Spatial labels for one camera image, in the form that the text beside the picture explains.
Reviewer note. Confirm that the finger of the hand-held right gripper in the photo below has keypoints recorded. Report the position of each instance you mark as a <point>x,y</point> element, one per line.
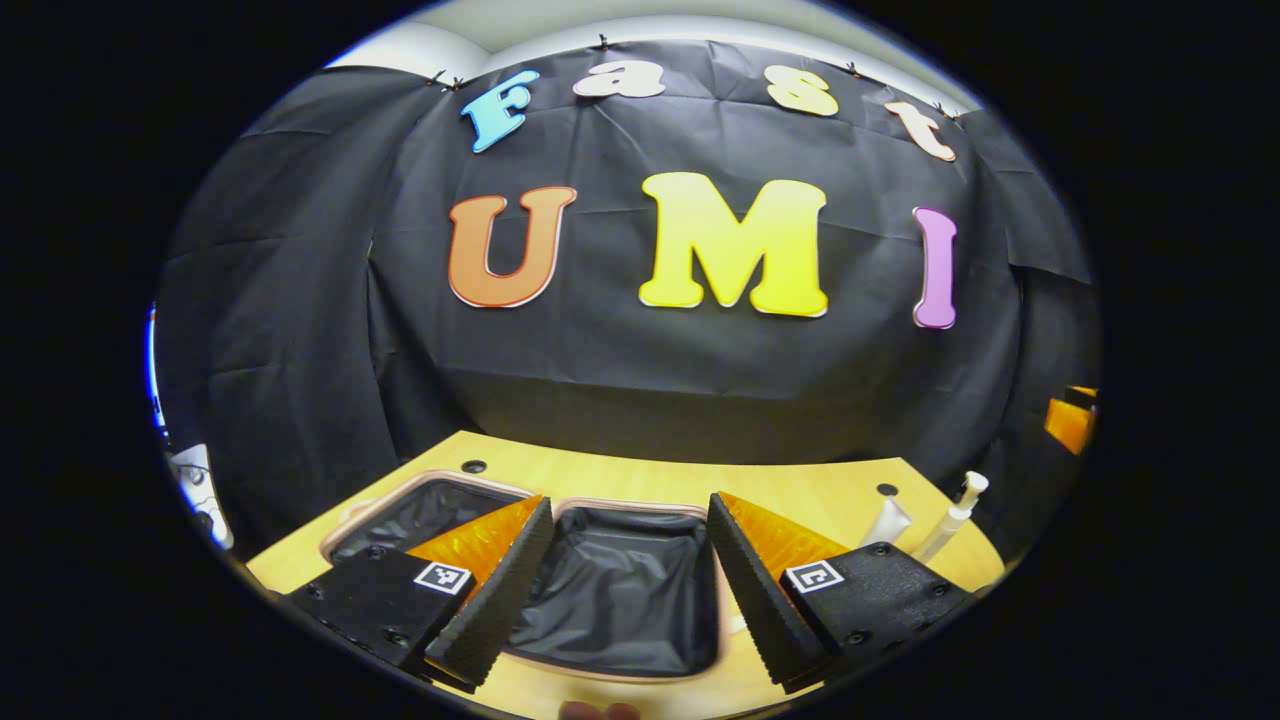
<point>1082,396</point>
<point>1068,425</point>

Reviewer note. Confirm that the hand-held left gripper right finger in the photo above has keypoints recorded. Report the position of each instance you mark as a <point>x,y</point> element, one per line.
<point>755,590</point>

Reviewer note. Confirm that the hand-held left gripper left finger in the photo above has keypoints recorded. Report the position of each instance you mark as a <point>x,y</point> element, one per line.
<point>500,600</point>

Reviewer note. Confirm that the pale pink suitcase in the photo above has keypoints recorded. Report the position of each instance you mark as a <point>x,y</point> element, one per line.
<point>620,590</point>

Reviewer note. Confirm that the white pump bottle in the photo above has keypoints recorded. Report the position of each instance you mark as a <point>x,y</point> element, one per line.
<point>950,525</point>

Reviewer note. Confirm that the black backdrop cloth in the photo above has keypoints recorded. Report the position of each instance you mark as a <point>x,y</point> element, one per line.
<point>600,380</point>

